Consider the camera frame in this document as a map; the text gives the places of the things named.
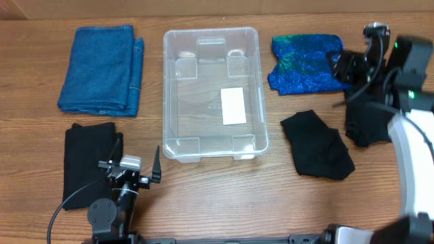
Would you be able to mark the white label in bin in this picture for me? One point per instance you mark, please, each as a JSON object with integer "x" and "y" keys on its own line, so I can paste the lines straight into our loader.
{"x": 233, "y": 106}

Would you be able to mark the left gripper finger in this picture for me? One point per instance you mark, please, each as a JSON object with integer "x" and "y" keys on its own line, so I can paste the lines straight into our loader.
{"x": 156, "y": 170}
{"x": 113, "y": 150}

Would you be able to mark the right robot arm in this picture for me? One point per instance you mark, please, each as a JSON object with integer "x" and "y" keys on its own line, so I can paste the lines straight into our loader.
{"x": 400, "y": 93}

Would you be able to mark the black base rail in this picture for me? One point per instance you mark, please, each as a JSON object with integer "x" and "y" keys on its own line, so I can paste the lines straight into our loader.
{"x": 292, "y": 239}

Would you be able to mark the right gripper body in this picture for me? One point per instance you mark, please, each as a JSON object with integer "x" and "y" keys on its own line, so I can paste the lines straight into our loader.
{"x": 348, "y": 64}

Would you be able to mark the black cloth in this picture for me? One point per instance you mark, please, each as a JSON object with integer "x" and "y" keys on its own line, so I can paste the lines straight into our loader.
{"x": 317, "y": 149}
{"x": 84, "y": 147}
{"x": 366, "y": 125}

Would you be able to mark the shiny blue sequin cloth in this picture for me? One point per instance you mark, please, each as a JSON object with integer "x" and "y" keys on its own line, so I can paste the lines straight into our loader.
{"x": 302, "y": 66}

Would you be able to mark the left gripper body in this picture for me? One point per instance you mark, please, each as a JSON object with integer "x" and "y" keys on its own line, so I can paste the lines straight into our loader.
{"x": 145, "y": 183}

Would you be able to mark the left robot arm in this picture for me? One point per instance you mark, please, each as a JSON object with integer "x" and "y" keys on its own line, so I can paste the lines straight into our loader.
{"x": 111, "y": 217}

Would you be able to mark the clear plastic storage bin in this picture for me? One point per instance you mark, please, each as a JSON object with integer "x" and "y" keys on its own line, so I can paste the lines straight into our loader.
{"x": 197, "y": 64}

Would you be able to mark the folded blue denim jeans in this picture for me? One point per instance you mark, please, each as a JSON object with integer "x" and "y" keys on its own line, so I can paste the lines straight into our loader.
{"x": 104, "y": 75}

